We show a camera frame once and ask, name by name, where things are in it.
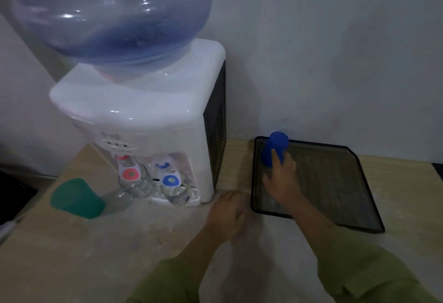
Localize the white drip tray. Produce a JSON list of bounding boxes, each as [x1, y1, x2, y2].
[[149, 189, 202, 207]]

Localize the white water dispenser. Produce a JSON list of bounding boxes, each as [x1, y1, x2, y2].
[[49, 39, 227, 207]]

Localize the person's left forearm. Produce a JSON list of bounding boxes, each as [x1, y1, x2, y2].
[[126, 225, 229, 303]]

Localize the person's right hand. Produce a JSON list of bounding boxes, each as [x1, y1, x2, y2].
[[262, 148, 308, 212]]

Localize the person's left hand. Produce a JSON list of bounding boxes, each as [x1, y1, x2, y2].
[[207, 190, 250, 243]]

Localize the large blue water bottle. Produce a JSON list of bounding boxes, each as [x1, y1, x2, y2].
[[0, 0, 213, 75]]

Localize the person's right forearm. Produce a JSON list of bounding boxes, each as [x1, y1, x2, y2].
[[288, 197, 442, 303]]

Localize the black mesh tray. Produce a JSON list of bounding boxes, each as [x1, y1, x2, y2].
[[251, 136, 386, 234]]

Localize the green plastic cup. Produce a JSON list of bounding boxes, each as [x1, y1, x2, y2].
[[49, 178, 106, 220]]

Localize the blue plastic cup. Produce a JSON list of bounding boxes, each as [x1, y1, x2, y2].
[[261, 131, 289, 168]]

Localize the blue dispenser tap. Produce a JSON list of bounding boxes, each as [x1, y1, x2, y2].
[[149, 154, 194, 206]]

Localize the red dispenser tap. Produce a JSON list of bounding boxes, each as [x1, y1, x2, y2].
[[114, 153, 153, 200]]

